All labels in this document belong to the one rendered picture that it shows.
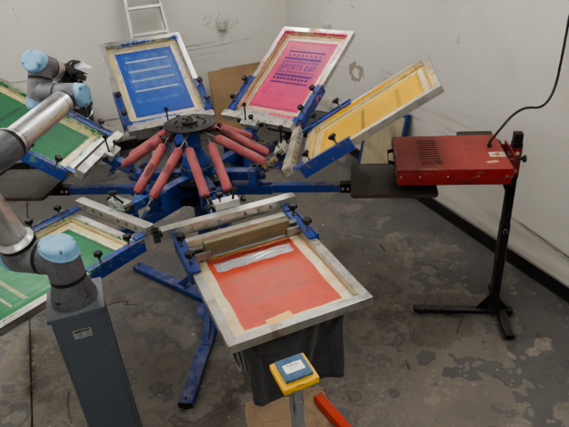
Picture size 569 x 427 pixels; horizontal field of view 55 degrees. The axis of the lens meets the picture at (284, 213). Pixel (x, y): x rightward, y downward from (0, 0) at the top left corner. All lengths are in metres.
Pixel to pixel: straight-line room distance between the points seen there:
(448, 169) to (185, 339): 1.89
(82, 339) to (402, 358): 1.92
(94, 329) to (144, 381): 1.40
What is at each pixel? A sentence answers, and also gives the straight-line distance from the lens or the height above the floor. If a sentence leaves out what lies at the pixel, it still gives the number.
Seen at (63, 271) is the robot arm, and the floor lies 1.35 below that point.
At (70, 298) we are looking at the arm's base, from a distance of 1.92.
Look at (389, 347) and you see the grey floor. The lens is 3.36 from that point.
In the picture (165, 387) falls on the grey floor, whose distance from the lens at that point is 3.28.
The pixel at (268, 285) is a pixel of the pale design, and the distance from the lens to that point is 2.25.
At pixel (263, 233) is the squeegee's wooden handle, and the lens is 2.46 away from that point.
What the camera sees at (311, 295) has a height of 0.96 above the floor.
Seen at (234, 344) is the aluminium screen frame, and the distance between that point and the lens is 1.96.
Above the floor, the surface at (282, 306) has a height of 0.96.
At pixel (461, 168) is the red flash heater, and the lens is 2.87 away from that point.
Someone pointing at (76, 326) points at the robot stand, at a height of 1.14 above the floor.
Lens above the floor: 2.31
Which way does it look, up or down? 29 degrees down
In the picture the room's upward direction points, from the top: 5 degrees counter-clockwise
